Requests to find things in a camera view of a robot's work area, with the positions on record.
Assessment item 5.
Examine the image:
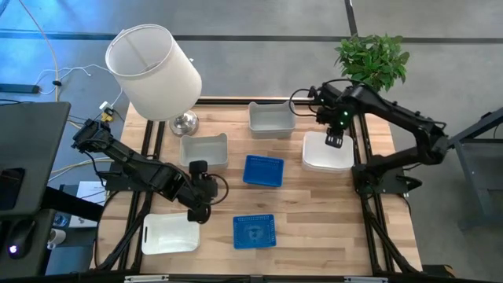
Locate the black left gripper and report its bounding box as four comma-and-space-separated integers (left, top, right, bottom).
184, 175, 219, 226

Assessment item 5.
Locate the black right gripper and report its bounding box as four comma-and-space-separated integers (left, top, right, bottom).
316, 97, 353, 149

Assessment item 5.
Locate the blue slotted plastic basket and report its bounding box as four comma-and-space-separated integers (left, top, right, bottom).
242, 154, 285, 188

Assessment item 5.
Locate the large blue slotted basket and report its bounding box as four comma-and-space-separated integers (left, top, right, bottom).
232, 214, 277, 250

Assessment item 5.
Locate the grey plastic bin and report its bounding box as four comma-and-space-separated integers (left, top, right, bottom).
179, 132, 229, 173
248, 101, 296, 140

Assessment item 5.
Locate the green leafy plant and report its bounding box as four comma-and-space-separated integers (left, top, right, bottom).
334, 33, 410, 94

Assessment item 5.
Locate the white paper sheet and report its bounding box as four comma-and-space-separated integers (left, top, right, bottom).
68, 180, 108, 229

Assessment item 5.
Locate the yellow and white plug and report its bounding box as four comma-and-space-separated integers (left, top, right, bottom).
98, 101, 116, 123

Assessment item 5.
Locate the white mug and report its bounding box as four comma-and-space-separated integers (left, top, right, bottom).
46, 228, 67, 251

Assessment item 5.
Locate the white shade table lamp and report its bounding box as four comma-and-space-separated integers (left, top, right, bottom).
105, 23, 204, 138

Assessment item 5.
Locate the black desk top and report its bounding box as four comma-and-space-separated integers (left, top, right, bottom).
0, 101, 72, 217

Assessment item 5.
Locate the black computer mouse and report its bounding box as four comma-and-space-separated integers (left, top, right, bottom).
6, 219, 36, 260

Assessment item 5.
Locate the black power strip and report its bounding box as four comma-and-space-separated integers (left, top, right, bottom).
0, 83, 41, 95

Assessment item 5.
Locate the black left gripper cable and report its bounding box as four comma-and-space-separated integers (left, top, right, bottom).
207, 173, 230, 207

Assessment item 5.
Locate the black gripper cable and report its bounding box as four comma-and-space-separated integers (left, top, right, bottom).
207, 173, 230, 207
288, 87, 320, 118

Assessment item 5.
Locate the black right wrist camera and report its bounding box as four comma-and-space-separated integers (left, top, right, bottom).
312, 83, 337, 106

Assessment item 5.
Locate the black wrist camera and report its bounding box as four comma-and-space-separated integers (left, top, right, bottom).
189, 160, 208, 178
312, 83, 337, 106

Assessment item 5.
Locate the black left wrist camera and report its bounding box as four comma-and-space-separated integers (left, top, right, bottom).
189, 160, 208, 178

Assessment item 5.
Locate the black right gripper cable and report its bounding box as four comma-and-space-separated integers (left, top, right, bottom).
288, 87, 320, 118

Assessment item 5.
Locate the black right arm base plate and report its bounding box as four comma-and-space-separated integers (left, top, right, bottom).
351, 164, 424, 197

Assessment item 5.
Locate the black aluminium table frame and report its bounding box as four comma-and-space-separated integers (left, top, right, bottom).
92, 96, 424, 283

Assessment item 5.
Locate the grey metal side frame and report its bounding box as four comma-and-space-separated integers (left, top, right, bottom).
447, 106, 503, 231

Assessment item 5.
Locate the white floor cable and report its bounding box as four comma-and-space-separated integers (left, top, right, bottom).
17, 0, 123, 109

